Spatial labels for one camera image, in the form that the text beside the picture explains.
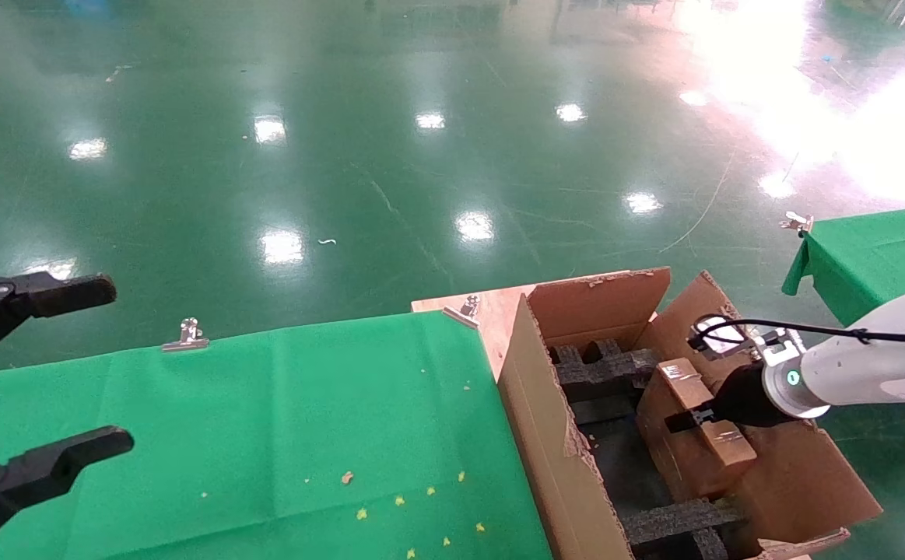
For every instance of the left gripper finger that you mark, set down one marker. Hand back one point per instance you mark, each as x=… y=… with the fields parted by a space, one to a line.
x=55 y=295
x=24 y=478

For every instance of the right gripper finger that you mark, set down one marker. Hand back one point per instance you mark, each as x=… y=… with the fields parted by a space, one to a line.
x=693 y=421

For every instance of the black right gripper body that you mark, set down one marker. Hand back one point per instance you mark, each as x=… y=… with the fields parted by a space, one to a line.
x=744 y=400

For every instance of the small brown cardboard box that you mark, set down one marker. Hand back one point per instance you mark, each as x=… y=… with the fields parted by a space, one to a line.
x=693 y=463

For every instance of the large open cardboard carton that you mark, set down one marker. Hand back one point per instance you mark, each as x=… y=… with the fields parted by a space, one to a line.
x=794 y=482

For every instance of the dark grey foam sheet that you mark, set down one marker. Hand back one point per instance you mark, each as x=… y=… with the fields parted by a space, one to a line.
x=615 y=459

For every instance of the silver binder clip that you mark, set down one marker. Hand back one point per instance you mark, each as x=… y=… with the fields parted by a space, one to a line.
x=797 y=223
x=464 y=309
x=185 y=336

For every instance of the green table cloth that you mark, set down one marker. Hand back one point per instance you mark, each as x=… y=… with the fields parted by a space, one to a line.
x=265 y=435
x=880 y=249

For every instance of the light plywood board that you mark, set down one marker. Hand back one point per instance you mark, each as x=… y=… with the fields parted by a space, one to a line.
x=495 y=319

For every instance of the silver camera mount bracket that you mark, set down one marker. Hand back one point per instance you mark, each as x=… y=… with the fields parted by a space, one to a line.
x=779 y=350

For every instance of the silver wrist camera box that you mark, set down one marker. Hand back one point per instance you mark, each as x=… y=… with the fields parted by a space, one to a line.
x=720 y=338

